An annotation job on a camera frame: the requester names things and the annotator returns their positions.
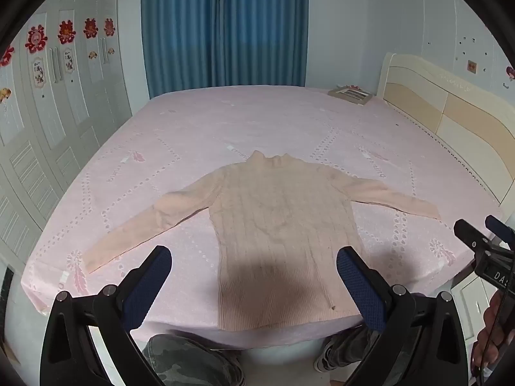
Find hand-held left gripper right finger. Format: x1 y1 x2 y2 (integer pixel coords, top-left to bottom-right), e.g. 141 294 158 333
336 246 469 386

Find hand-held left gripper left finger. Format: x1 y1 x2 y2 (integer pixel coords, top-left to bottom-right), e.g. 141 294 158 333
39 245 173 386

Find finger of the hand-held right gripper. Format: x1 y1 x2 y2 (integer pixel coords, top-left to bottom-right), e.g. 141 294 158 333
454 219 489 252
485 215 515 246

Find pink knit sweater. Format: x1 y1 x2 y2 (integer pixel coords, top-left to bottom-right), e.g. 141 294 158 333
82 150 441 332

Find person's right hand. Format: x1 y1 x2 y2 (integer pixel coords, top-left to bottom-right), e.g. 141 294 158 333
471 289 515 371

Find white nightstand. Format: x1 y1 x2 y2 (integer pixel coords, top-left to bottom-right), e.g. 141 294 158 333
451 277 500 342

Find person's camouflage pants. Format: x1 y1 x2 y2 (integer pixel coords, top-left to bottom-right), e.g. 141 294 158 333
143 324 381 386

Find person's shoe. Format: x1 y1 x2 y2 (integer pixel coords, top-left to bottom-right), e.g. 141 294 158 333
313 346 334 372

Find cream wooden headboard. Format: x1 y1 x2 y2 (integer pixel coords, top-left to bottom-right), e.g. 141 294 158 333
376 51 515 206

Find bed with pink sheet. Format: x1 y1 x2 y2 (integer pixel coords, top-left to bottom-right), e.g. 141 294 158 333
20 84 505 348

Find white wardrobe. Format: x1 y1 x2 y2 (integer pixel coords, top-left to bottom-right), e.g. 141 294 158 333
0 0 133 282

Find blue curtain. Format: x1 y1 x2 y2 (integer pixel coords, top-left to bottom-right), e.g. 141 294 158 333
141 0 310 100

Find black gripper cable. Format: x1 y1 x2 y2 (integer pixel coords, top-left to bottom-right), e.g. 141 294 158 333
477 289 507 386

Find flat picture frame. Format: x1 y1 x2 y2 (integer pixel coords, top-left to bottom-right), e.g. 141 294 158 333
327 84 375 107

